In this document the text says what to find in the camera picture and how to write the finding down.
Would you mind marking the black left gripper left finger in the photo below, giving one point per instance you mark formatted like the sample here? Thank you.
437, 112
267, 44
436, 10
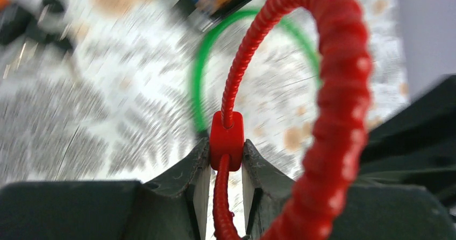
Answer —
173, 205

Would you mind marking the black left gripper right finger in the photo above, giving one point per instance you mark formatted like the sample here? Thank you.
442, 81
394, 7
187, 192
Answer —
372, 212

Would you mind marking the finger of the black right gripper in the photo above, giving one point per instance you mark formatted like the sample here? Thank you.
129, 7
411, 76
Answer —
417, 146

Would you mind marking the red cable lock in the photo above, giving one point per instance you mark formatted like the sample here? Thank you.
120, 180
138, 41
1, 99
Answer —
332, 163

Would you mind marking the green cable lock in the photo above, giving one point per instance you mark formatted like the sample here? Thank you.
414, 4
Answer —
202, 56

